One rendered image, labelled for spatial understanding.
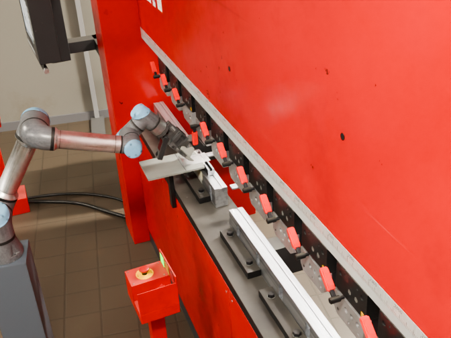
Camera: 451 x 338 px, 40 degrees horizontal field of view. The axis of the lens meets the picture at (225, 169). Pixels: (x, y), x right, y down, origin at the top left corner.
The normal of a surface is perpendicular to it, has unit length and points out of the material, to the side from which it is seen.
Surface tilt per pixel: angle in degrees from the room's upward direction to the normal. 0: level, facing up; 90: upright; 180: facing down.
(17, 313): 90
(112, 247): 0
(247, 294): 0
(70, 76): 90
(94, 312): 0
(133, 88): 90
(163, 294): 90
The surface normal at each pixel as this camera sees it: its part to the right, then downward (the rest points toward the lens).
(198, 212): -0.05, -0.87
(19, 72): 0.21, 0.47
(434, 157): -0.94, 0.22
